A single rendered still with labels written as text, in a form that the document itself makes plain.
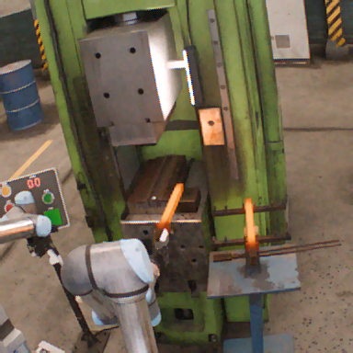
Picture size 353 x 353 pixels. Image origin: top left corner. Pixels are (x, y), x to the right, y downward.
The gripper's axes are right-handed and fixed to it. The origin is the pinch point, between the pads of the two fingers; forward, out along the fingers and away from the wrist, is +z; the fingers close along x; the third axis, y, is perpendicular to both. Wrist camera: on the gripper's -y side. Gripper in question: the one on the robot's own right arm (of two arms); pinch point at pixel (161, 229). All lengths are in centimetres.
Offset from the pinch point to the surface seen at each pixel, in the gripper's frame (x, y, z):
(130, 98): -16, -36, 40
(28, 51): -445, 29, 669
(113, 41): -18, -62, 39
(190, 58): 10, -48, 50
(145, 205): -19.9, 15.2, 42.0
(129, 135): -19.9, -19.8, 40.8
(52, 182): -60, -3, 35
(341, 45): 144, 70, 591
